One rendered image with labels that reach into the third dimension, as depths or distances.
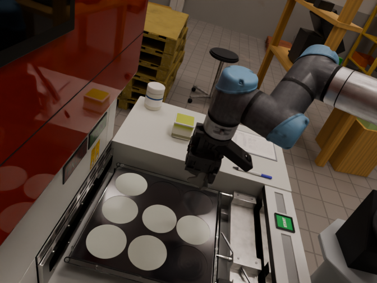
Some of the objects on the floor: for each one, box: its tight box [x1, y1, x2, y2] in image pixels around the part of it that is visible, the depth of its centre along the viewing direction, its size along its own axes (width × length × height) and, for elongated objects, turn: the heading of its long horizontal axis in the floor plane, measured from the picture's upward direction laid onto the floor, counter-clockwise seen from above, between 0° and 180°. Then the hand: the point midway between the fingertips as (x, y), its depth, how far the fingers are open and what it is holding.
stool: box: [188, 47, 240, 103], centre depth 338 cm, size 56×58×62 cm
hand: (203, 186), depth 81 cm, fingers closed
